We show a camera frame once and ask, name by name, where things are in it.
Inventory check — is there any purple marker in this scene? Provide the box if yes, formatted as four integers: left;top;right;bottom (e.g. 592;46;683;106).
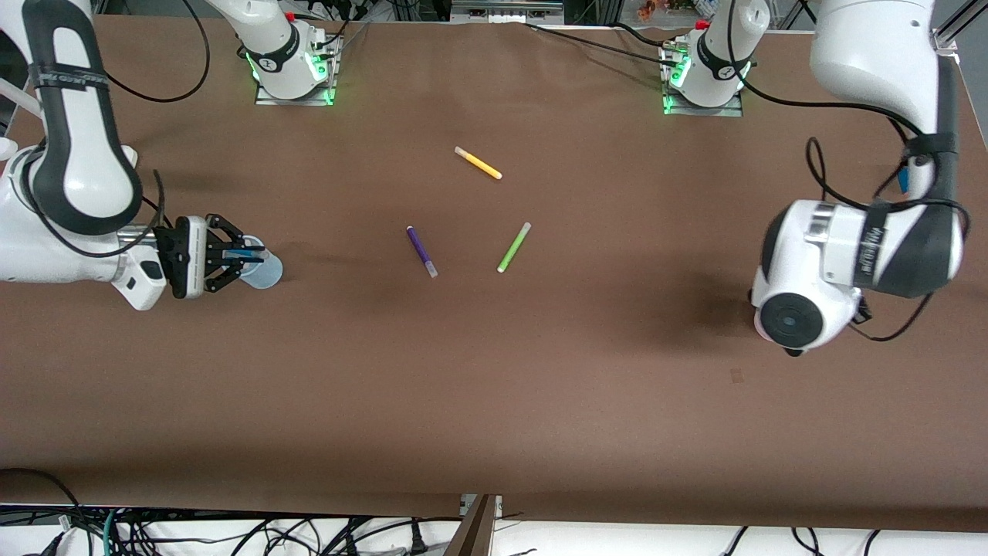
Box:
406;225;439;279

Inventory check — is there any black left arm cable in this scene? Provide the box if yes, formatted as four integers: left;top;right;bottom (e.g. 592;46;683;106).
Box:
727;0;970;343

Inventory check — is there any black cable across table edge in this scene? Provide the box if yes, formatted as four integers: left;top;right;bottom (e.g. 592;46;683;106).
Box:
523;22;674;61

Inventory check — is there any aluminium table frame profile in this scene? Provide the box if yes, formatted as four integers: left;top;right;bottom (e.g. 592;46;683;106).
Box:
443;494;503;556

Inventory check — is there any translucent blue plastic cup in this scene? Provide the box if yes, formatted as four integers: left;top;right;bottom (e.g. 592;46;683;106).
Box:
235;245;284;290

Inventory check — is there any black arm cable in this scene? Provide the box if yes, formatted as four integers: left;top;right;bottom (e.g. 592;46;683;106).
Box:
99;0;211;103
727;0;970;343

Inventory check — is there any yellow marker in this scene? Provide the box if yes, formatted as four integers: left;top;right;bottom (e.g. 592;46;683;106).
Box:
454;146;503;181

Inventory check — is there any black looped floor cable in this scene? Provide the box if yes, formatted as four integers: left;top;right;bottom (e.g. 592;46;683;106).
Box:
0;467;84;541

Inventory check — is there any silver metal bracket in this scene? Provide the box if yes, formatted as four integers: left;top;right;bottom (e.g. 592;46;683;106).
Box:
451;0;565;25

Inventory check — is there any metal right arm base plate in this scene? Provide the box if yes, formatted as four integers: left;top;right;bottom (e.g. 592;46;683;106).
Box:
255;32;343;107

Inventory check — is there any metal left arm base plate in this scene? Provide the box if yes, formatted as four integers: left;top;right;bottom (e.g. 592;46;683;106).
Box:
661;42;745;118

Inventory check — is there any green marker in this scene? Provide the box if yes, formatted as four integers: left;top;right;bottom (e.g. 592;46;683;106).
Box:
496;222;533;274

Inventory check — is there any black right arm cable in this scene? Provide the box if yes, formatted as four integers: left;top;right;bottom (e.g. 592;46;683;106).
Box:
99;0;211;103

